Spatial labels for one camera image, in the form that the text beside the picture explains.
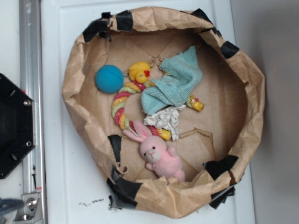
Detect pink plush bunny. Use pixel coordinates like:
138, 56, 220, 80
123, 121, 185, 182

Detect white tray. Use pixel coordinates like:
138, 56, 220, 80
41, 0, 255, 224

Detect white crumpled cloth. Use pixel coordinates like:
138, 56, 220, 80
143, 105, 186, 141

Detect brown paper bag bin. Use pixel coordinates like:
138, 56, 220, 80
62, 7, 265, 218

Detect yellow rubber duck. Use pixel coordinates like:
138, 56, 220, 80
128, 62, 151, 84

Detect blue rubber ball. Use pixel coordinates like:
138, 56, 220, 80
95, 65, 124, 94

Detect teal terry cloth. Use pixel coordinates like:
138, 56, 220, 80
141, 46, 203, 115

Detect multicolour rope ring toy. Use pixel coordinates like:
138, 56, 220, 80
112, 81, 204, 136

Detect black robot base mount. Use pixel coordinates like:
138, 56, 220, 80
0, 74, 35, 179

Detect metal corner bracket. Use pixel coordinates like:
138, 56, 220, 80
14, 193, 43, 224

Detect aluminium extrusion rail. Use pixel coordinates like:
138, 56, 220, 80
19, 0, 48, 224

